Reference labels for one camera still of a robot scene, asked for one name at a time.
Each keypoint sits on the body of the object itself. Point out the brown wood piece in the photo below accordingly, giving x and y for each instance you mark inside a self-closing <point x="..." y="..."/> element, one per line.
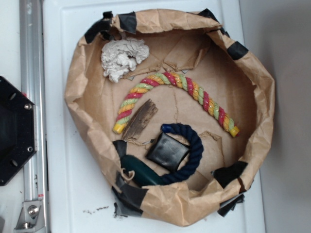
<point x="140" y="120"/>

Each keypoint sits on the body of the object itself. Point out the brown paper bag bin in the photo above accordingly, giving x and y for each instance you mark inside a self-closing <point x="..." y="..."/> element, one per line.
<point x="212" y="95"/>

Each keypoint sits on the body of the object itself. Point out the black square pouch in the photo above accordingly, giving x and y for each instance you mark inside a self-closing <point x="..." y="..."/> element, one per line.
<point x="167" y="152"/>

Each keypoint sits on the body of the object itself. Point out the dark green plastic object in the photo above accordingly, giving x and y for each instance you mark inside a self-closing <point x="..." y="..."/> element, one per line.
<point x="143" y="175"/>

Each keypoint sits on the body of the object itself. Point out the crumpled white paper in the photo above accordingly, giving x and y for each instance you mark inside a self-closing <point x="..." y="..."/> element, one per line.
<point x="119" y="57"/>

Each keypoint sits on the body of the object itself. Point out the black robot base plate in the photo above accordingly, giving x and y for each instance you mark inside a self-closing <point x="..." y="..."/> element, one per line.
<point x="17" y="131"/>

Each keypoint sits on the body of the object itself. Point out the metal corner bracket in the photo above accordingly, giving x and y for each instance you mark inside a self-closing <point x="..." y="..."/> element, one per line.
<point x="31" y="218"/>

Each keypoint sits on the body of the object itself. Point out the aluminium extrusion rail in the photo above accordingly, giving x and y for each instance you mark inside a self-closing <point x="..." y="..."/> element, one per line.
<point x="32" y="84"/>

